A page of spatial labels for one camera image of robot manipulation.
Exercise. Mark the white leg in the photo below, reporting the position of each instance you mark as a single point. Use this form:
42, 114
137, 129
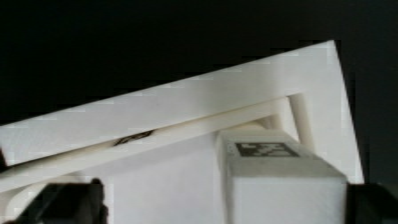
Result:
282, 187

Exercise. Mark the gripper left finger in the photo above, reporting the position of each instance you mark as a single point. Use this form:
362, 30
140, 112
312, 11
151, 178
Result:
67, 204

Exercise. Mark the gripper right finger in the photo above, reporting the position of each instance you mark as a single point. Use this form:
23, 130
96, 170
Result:
371, 205

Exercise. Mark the white square tabletop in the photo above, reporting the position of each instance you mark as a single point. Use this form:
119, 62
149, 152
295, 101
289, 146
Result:
138, 139

